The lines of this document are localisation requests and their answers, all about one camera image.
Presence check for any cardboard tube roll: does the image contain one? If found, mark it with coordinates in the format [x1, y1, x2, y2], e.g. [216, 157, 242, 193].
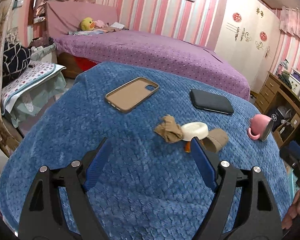
[202, 128, 229, 153]

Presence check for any brown paper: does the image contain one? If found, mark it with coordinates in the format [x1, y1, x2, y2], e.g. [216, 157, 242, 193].
[154, 115, 183, 144]

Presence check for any person right hand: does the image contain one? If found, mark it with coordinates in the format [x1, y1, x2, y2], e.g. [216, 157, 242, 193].
[281, 190, 300, 229]

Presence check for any pink metal mug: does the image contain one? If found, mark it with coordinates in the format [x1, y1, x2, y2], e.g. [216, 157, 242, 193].
[247, 114, 274, 141]

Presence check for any wooden desk with drawers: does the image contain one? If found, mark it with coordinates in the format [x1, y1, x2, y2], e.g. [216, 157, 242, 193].
[254, 73, 300, 148]

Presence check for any black smartphone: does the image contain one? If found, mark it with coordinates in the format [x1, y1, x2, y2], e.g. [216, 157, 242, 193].
[190, 89, 234, 115]

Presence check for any blue fleece table blanket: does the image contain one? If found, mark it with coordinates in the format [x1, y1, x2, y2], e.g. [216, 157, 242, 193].
[0, 62, 292, 239]

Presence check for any dotted cloth side table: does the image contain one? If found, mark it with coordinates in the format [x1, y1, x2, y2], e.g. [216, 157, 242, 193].
[1, 61, 66, 128]

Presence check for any white wardrobe with decals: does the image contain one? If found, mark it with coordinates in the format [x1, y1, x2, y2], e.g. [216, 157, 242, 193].
[214, 0, 280, 93]

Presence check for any purple polka dot bed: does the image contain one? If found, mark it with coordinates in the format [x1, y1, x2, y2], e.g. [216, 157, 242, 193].
[54, 30, 250, 100]

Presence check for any tan phone case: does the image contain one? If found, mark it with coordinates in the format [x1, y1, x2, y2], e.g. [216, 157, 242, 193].
[105, 77, 159, 113]

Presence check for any black white patterned bag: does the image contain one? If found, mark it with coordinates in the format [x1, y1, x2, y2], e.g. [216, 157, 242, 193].
[2, 41, 32, 88]

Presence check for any yellow duck plush toy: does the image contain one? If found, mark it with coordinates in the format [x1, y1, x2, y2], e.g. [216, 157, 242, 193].
[80, 17, 95, 31]

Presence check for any pink bed headboard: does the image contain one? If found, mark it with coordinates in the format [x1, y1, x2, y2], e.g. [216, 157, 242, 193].
[45, 1, 119, 38]

